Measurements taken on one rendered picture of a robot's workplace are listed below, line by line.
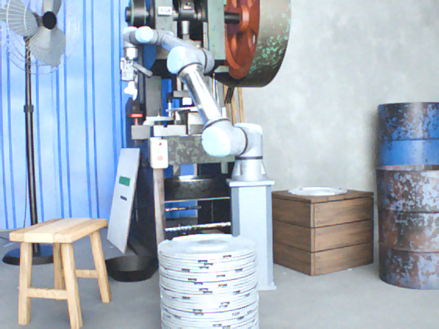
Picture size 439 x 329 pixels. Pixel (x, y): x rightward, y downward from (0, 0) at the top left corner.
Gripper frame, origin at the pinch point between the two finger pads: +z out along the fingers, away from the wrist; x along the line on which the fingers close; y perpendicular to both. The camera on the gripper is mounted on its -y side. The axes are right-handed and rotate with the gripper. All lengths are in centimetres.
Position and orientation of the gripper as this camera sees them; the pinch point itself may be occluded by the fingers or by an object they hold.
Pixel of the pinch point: (135, 97)
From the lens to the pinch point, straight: 260.8
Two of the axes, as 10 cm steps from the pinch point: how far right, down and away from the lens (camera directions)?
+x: 3.3, 0.4, -9.4
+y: -9.4, 0.5, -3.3
